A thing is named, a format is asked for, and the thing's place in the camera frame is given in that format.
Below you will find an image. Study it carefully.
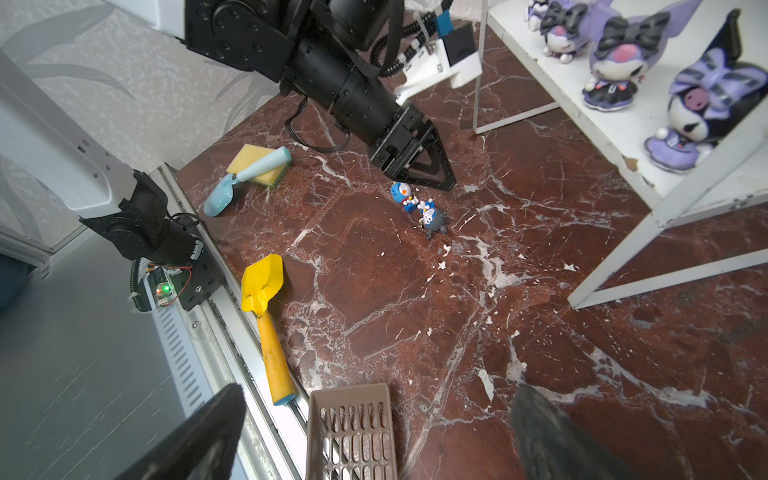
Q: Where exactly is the white two-tier shelf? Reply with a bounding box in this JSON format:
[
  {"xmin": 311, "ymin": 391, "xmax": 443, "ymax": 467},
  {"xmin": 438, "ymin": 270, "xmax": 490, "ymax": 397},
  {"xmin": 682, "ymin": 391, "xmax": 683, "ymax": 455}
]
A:
[{"xmin": 473, "ymin": 1, "xmax": 767, "ymax": 309}]

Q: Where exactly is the grey suit Doraemon figure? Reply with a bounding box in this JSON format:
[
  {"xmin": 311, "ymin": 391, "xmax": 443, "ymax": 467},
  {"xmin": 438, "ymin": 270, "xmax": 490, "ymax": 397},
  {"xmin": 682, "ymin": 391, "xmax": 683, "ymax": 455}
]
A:
[{"xmin": 417, "ymin": 200, "xmax": 447, "ymax": 240}]

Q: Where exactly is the yellow toy shovel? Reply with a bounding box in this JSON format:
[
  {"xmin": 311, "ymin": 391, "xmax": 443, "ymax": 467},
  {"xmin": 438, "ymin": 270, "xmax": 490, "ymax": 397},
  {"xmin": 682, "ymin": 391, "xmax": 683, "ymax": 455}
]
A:
[{"xmin": 241, "ymin": 254, "xmax": 296, "ymax": 406}]

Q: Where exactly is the blue Doraemon figure pair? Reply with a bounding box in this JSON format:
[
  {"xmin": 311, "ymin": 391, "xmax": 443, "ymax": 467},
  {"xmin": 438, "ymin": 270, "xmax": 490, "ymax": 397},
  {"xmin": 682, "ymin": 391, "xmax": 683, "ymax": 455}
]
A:
[{"xmin": 390, "ymin": 182, "xmax": 419, "ymax": 213}]

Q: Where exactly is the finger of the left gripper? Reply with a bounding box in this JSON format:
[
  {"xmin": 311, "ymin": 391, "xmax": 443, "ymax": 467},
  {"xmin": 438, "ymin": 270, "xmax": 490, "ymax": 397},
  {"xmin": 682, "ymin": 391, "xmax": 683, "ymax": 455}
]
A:
[{"xmin": 398, "ymin": 122, "xmax": 457, "ymax": 191}]

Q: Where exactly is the yellow sponge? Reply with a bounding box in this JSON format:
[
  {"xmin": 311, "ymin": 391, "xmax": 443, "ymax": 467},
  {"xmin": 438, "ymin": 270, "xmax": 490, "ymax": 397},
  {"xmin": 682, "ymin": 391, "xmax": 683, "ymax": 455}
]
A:
[{"xmin": 226, "ymin": 144, "xmax": 292, "ymax": 187}]

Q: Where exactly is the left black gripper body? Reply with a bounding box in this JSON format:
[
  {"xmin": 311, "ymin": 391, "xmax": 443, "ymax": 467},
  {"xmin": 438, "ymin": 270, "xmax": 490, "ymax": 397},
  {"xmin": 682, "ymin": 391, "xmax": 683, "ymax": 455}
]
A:
[{"xmin": 183, "ymin": 1, "xmax": 432, "ymax": 171}]

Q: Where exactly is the brown slotted toy spatula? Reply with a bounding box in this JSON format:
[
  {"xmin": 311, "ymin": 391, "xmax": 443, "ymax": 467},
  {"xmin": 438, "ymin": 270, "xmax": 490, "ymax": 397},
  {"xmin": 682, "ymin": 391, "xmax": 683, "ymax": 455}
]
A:
[{"xmin": 305, "ymin": 383, "xmax": 399, "ymax": 479}]

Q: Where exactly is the purple caped Kuromi figure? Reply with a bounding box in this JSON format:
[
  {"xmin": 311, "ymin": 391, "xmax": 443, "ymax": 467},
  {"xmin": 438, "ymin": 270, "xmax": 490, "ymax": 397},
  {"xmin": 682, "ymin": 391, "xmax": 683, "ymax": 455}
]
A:
[{"xmin": 582, "ymin": 0, "xmax": 701, "ymax": 112}]

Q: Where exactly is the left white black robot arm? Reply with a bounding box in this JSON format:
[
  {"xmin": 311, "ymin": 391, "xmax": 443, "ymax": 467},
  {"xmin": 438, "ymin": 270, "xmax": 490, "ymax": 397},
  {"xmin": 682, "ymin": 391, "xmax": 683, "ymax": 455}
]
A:
[{"xmin": 1, "ymin": 1, "xmax": 456, "ymax": 267}]

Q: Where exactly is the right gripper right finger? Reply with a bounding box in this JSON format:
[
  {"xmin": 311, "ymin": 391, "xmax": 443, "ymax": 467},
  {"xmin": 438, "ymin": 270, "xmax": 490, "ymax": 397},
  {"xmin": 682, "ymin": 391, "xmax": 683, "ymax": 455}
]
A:
[{"xmin": 509, "ymin": 385, "xmax": 636, "ymax": 479}]

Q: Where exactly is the dark purple small figure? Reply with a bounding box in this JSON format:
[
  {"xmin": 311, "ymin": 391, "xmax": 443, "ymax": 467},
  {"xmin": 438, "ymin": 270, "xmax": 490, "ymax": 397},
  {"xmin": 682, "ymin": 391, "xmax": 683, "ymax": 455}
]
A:
[{"xmin": 539, "ymin": 0, "xmax": 612, "ymax": 64}]

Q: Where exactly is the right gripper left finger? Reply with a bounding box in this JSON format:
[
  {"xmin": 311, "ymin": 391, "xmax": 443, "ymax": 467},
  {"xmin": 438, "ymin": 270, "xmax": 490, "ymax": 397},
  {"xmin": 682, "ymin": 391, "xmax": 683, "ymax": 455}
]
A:
[{"xmin": 118, "ymin": 383, "xmax": 246, "ymax": 480}]

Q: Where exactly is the small circuit board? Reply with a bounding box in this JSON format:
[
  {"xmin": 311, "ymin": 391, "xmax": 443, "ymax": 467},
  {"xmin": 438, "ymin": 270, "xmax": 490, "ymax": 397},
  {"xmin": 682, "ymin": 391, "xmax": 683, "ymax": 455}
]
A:
[{"xmin": 139, "ymin": 263, "xmax": 192, "ymax": 311}]

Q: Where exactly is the black purple Kuromi figure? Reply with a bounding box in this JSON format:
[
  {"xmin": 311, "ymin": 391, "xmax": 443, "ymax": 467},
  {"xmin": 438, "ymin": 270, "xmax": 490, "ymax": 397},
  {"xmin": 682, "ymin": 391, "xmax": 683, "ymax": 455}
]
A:
[{"xmin": 525, "ymin": 0, "xmax": 550, "ymax": 32}]

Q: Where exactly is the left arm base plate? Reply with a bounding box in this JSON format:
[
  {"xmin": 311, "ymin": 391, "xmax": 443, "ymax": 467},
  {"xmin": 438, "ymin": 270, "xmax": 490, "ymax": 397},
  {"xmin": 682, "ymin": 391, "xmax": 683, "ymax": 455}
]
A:
[{"xmin": 128, "ymin": 240, "xmax": 225, "ymax": 313}]

